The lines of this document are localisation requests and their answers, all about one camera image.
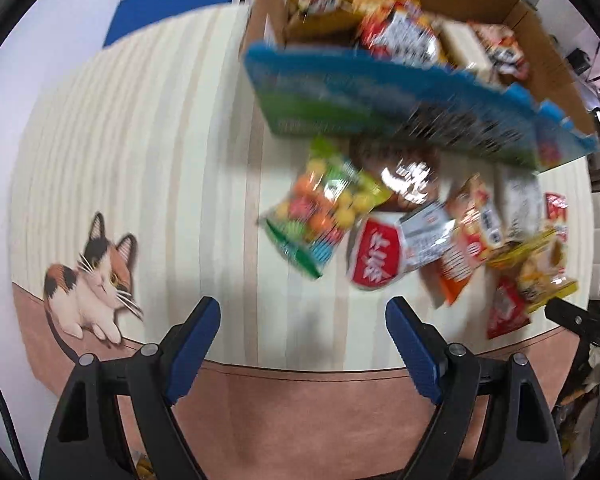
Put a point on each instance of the orange snack packet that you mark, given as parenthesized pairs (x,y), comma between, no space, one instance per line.
(467,240)

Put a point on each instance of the colourful candy ball bag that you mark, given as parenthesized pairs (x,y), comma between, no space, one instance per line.
(320,205)

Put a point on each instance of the snack packets inside box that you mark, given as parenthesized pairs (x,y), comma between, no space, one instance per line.
(405,32)

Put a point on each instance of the yellow noodle packet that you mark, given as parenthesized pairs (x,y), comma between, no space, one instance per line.
(320,7)

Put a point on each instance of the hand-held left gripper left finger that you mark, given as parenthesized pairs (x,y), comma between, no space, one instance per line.
(192,355)

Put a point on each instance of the cat printed striped mat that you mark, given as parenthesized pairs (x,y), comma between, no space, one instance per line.
(155,160)

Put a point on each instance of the cardboard box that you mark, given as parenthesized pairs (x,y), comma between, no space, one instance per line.
(380,95)

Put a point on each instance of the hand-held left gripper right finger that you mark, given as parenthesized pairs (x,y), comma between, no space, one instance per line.
(415,355)

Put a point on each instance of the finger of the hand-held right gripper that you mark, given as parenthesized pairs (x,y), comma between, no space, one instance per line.
(585,322)

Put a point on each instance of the dark brown snack packet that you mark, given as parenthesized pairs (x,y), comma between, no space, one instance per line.
(405,175)

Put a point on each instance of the small red snack packet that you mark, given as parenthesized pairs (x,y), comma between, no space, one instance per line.
(507,310)
(557,212)

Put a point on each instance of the red and white cracker packet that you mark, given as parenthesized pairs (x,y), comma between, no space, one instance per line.
(505,52)

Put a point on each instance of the beige snack packet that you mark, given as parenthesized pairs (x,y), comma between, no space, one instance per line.
(467,50)

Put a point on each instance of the silver snack packet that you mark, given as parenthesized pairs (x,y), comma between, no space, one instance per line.
(427,235)

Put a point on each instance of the yellow snack packet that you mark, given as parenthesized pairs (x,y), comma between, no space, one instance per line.
(540,265)

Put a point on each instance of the red and white snack packet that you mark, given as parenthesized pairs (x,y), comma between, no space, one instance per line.
(375,255)

